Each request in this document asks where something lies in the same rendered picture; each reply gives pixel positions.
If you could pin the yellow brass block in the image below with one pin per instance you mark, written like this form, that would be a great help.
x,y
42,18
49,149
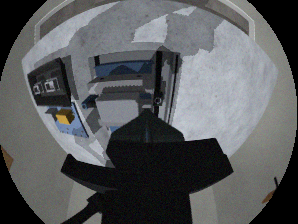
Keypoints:
x,y
65,116

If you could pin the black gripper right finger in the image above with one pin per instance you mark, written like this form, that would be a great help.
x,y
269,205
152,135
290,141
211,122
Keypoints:
x,y
160,131

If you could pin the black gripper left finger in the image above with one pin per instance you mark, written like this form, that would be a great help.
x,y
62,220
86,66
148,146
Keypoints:
x,y
134,130

